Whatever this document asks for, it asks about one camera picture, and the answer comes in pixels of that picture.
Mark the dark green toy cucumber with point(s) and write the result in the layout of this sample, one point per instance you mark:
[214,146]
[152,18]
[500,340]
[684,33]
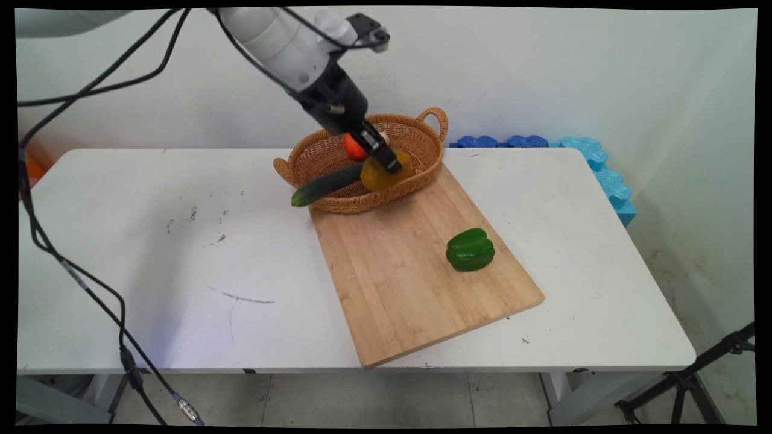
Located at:
[322,185]

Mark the yellow-brown toy potato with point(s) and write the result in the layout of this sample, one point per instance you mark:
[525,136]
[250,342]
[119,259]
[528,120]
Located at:
[377,178]

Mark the light blue foam mat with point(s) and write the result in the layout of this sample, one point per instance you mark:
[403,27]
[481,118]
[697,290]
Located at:
[609,181]

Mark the wooden cutting board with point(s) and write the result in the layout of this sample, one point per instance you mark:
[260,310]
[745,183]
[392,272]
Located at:
[422,289]

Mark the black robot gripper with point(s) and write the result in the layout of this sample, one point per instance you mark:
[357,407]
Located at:
[338,99]

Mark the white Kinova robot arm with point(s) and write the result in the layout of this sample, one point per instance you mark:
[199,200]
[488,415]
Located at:
[283,42]

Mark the white table leg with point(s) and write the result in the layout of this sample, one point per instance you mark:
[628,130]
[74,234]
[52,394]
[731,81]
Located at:
[570,395]

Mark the beige toy mushroom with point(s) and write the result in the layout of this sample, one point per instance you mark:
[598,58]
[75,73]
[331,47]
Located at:
[384,136]

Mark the green toy bell pepper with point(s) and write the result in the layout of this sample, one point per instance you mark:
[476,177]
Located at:
[470,250]

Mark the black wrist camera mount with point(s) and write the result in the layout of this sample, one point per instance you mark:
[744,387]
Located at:
[368,30]

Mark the orange object behind table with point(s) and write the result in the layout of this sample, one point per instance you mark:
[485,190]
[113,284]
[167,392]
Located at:
[35,166]

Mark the grey table leg frame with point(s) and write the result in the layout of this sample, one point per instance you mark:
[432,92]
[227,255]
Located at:
[54,404]

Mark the black tripod stand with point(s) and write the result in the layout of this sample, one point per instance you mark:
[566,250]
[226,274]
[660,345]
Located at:
[687,380]

